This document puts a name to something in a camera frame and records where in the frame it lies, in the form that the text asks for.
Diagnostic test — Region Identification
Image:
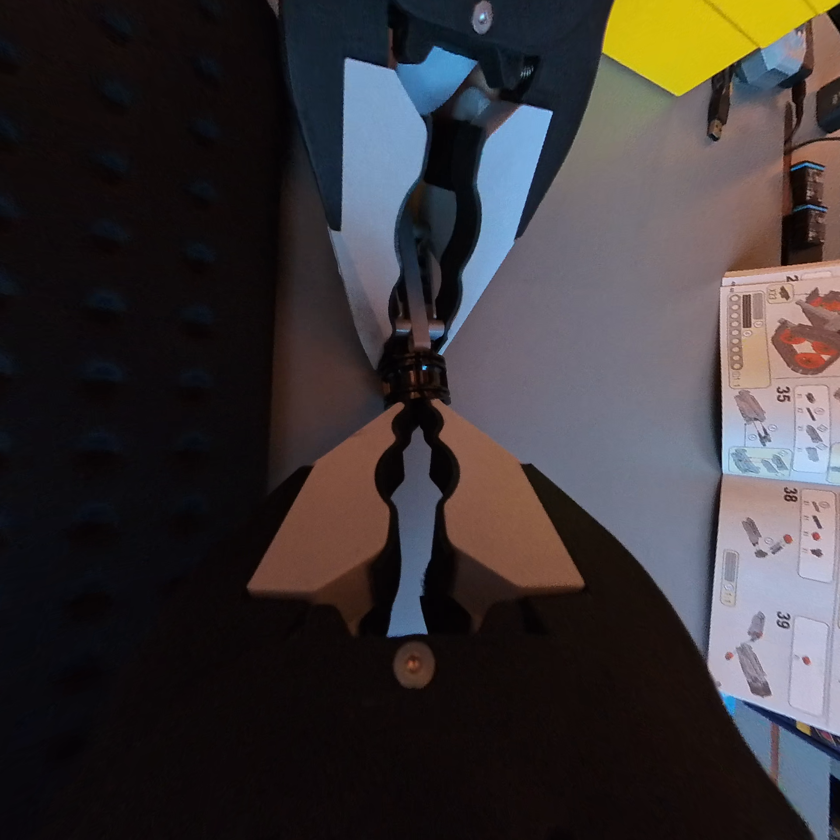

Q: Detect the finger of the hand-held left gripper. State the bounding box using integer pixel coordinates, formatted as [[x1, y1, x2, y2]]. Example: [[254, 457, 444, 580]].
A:
[[330, 58, 429, 368], [427, 105, 552, 357]]

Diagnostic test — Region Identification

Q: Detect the toy instruction booklet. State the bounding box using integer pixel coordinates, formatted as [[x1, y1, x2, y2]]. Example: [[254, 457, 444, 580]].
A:
[[707, 261, 840, 736]]

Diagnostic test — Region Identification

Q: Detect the blue printed box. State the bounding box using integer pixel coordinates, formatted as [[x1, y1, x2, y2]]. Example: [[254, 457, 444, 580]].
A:
[[728, 696, 840, 840]]

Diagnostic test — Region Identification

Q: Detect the grey toy brick assembly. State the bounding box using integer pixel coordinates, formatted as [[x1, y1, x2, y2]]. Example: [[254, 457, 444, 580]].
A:
[[381, 187, 454, 406]]

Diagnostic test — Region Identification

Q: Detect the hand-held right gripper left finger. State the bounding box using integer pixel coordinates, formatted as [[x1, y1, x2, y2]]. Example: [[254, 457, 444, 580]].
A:
[[248, 402, 413, 636]]

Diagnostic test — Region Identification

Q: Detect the grey electronic module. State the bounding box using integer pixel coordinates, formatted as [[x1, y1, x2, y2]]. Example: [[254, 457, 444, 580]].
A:
[[735, 26, 815, 89]]

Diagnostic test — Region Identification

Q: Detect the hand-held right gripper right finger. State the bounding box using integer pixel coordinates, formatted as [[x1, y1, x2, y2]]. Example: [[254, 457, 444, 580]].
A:
[[420, 400, 585, 636]]

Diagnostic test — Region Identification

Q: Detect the black camera battery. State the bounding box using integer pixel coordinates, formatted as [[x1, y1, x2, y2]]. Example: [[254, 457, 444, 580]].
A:
[[784, 205, 826, 247], [789, 161, 828, 207]]

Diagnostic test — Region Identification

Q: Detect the black USB cable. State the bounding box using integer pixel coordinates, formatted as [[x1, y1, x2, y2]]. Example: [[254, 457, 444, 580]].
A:
[[707, 66, 735, 142]]

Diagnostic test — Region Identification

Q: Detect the yellow plastic bin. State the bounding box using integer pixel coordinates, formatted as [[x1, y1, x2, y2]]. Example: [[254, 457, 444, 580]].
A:
[[602, 0, 829, 98]]

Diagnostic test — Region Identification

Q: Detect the black perforated panel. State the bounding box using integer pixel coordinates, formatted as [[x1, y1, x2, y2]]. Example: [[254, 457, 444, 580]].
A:
[[0, 0, 290, 840]]

